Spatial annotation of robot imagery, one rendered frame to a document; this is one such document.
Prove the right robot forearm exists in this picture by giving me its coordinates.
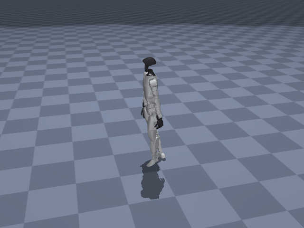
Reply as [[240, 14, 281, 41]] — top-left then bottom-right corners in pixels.
[[143, 93, 147, 106]]

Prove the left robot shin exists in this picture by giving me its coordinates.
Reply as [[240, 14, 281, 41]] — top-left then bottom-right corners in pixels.
[[150, 137, 159, 160]]

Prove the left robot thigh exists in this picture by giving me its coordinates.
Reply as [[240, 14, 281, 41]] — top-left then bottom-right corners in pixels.
[[147, 112, 158, 143]]

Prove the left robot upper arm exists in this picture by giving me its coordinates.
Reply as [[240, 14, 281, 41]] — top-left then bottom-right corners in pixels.
[[149, 78, 159, 104]]

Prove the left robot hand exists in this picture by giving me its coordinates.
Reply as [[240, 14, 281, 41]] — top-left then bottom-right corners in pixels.
[[155, 115, 163, 129]]

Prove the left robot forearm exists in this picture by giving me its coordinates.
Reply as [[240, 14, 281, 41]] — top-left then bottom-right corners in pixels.
[[154, 98, 162, 119]]

